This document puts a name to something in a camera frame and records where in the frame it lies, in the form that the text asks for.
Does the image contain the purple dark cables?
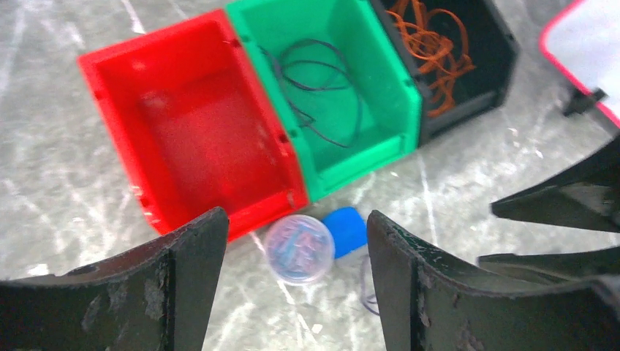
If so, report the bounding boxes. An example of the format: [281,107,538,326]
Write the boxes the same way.
[259,38,381,317]

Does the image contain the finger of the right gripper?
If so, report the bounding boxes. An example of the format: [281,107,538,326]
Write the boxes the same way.
[477,246,619,284]
[491,137,619,233]

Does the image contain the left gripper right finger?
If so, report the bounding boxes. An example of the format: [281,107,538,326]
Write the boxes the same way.
[367,211,619,350]

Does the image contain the green plastic bin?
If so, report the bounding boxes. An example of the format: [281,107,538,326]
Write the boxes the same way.
[224,1,423,201]

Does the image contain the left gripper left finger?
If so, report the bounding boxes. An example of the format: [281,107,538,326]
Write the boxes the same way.
[1,208,229,350]

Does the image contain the white board with pink frame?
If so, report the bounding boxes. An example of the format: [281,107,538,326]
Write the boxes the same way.
[539,0,619,127]

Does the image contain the blue block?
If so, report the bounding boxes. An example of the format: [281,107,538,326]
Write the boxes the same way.
[321,206,368,268]

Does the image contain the red plastic bin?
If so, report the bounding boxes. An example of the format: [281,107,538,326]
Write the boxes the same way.
[77,9,309,240]

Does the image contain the black plastic bin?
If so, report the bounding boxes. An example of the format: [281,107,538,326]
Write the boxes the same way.
[371,1,518,145]

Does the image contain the clear plastic cup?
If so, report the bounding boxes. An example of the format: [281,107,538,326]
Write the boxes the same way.
[263,214,335,286]

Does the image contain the orange cable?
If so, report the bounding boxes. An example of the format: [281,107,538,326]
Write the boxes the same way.
[385,0,478,120]

